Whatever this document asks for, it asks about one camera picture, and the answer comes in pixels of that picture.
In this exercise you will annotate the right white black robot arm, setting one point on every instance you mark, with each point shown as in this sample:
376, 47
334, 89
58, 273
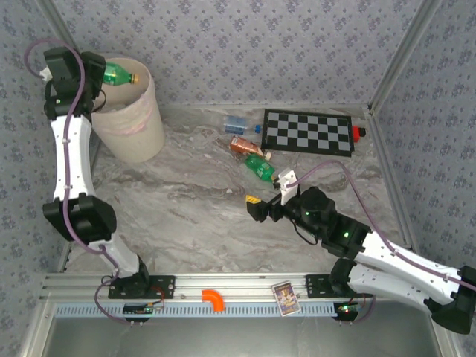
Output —
390, 290

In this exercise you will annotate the green plastic bottle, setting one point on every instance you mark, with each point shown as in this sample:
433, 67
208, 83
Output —
258, 167

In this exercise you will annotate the aluminium back rail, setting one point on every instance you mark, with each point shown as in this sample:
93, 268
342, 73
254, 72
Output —
297, 106

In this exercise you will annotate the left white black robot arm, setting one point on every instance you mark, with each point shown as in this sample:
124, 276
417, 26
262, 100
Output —
80, 160

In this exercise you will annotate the green bottle white label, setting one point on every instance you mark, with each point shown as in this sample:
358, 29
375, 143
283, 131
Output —
117, 74

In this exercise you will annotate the red black block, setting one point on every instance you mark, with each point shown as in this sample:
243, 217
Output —
357, 134

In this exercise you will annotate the printed picture card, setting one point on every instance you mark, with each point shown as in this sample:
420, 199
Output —
286, 299

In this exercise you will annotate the clear bottle blue label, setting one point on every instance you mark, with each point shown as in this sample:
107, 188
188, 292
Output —
235, 124

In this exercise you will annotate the small circuit board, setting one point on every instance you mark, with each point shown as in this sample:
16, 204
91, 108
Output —
347, 309
143, 309

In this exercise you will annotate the left arm white camera box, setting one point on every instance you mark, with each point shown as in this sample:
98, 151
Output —
44, 73

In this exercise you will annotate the right arm white camera box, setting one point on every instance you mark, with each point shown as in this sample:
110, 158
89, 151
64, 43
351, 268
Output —
288, 186

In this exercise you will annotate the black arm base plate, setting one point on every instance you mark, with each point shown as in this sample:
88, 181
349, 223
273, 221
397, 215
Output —
316, 286
167, 288

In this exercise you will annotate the aluminium frame post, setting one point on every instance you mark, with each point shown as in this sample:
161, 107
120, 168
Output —
402, 56
56, 16

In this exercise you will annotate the brown plastic bottle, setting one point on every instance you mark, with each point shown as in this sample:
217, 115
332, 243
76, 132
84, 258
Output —
243, 145

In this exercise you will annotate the beige waste bin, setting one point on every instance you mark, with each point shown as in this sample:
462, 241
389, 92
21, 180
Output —
134, 130

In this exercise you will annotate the black grey checkerboard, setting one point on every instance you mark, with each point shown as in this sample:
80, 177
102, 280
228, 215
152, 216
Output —
308, 132

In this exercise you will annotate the steel lower shelf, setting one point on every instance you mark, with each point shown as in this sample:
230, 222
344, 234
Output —
241, 338

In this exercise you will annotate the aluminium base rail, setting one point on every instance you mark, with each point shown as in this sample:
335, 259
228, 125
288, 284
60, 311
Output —
241, 286

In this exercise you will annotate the arm white camera box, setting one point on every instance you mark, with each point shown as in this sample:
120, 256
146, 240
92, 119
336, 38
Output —
44, 73
288, 186

